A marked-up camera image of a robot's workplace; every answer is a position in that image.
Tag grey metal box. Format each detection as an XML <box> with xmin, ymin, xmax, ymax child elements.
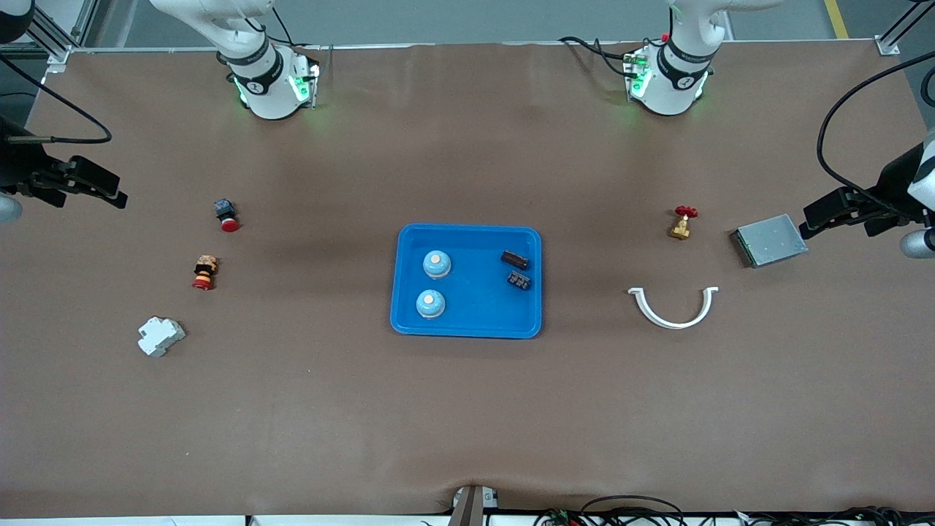
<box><xmin>730</xmin><ymin>213</ymin><xmax>810</xmax><ymax>269</ymax></box>

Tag white circuit breaker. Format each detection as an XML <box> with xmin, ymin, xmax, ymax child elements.
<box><xmin>137</xmin><ymin>316</ymin><xmax>186</xmax><ymax>358</ymax></box>

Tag white curved pipe clamp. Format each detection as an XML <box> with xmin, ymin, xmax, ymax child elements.
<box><xmin>627</xmin><ymin>286</ymin><xmax>720</xmax><ymax>330</ymax></box>

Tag blue plastic tray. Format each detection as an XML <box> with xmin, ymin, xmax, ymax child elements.
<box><xmin>389</xmin><ymin>223</ymin><xmax>543</xmax><ymax>339</ymax></box>

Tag brown table cover mat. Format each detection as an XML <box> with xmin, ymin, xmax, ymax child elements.
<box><xmin>0</xmin><ymin>40</ymin><xmax>935</xmax><ymax>516</ymax></box>

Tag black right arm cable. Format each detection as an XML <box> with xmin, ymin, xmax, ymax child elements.
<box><xmin>0</xmin><ymin>53</ymin><xmax>113</xmax><ymax>145</ymax></box>

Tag aluminium frame profile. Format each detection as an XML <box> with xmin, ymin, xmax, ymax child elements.
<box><xmin>15</xmin><ymin>0</ymin><xmax>99</xmax><ymax>66</ymax></box>
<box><xmin>873</xmin><ymin>0</ymin><xmax>935</xmax><ymax>58</ymax></box>

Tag red yellow push button switch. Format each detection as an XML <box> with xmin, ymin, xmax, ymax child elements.
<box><xmin>192</xmin><ymin>254</ymin><xmax>219</xmax><ymax>291</ymax></box>

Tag brass valve red handle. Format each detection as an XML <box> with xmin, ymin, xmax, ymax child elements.
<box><xmin>668</xmin><ymin>205</ymin><xmax>699</xmax><ymax>241</ymax></box>

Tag black right base cable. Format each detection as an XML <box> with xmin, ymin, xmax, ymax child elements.
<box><xmin>270</xmin><ymin>4</ymin><xmax>326</xmax><ymax>52</ymax></box>

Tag bundle of loose cables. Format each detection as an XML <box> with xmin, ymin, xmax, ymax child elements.
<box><xmin>537</xmin><ymin>495</ymin><xmax>935</xmax><ymax>526</ymax></box>

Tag black left base cables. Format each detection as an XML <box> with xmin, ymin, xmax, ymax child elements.
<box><xmin>559</xmin><ymin>35</ymin><xmax>636</xmax><ymax>80</ymax></box>

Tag grey camera post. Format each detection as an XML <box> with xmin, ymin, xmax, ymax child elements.
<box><xmin>447</xmin><ymin>485</ymin><xmax>499</xmax><ymax>526</ymax></box>

